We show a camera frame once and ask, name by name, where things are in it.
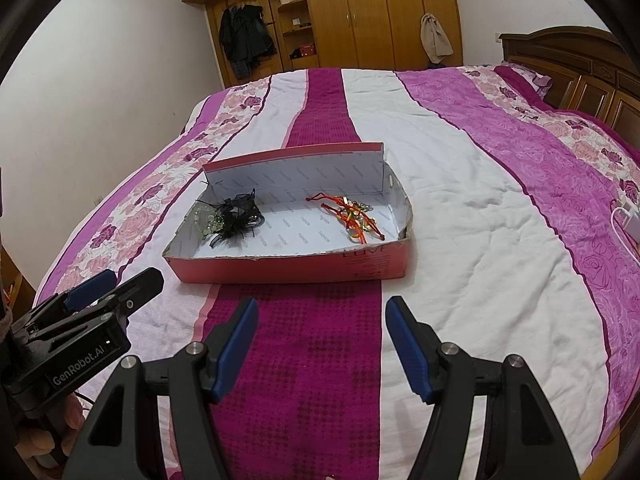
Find purple floral pillow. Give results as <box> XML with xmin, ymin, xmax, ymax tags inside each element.
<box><xmin>492</xmin><ymin>62</ymin><xmax>554</xmax><ymax>99</ymax></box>

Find green bead jewelry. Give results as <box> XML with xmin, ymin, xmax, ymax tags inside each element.
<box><xmin>192</xmin><ymin>205</ymin><xmax>226</xmax><ymax>237</ymax></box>

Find pink cardboard box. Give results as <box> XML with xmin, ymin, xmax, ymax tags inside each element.
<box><xmin>162</xmin><ymin>142</ymin><xmax>415</xmax><ymax>285</ymax></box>

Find wooden bed headboard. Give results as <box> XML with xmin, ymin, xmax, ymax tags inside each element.
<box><xmin>499</xmin><ymin>27</ymin><xmax>640</xmax><ymax>150</ymax></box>

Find red string bracelet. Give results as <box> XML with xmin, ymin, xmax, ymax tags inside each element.
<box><xmin>306</xmin><ymin>192</ymin><xmax>389</xmax><ymax>242</ymax></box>

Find floral striped bedspread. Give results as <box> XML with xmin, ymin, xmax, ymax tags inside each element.
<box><xmin>32</xmin><ymin>66</ymin><xmax>640</xmax><ymax>480</ymax></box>

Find beige hanging garment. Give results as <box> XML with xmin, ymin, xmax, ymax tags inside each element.
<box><xmin>420</xmin><ymin>12</ymin><xmax>455</xmax><ymax>65</ymax></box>

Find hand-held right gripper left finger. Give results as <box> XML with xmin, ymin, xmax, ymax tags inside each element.
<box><xmin>62</xmin><ymin>297</ymin><xmax>261</xmax><ymax>480</ymax></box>

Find white charger with cable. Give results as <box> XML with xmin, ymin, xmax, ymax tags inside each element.
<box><xmin>610</xmin><ymin>202</ymin><xmax>640</xmax><ymax>267</ymax></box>

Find person's left hand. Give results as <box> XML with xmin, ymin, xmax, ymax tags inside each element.
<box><xmin>12</xmin><ymin>392</ymin><xmax>87</xmax><ymax>475</ymax></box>

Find wooden wardrobe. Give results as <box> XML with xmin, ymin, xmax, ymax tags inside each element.
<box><xmin>178</xmin><ymin>0</ymin><xmax>465</xmax><ymax>89</ymax></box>

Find dark hanging coats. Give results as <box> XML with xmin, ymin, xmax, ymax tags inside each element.
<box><xmin>218</xmin><ymin>4</ymin><xmax>278</xmax><ymax>80</ymax></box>

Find gold clasp jewelry piece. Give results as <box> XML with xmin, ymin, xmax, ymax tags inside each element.
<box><xmin>351</xmin><ymin>200</ymin><xmax>387</xmax><ymax>241</ymax></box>

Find black feather pearl hair accessory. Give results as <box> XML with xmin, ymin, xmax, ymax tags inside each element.
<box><xmin>197</xmin><ymin>188</ymin><xmax>266</xmax><ymax>249</ymax></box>

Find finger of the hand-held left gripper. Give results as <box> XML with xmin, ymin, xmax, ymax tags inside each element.
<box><xmin>60</xmin><ymin>267</ymin><xmax>165</xmax><ymax>332</ymax></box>
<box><xmin>31</xmin><ymin>268</ymin><xmax>119</xmax><ymax>322</ymax></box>

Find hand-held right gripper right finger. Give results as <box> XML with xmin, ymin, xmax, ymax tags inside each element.
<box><xmin>385</xmin><ymin>296</ymin><xmax>581</xmax><ymax>480</ymax></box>

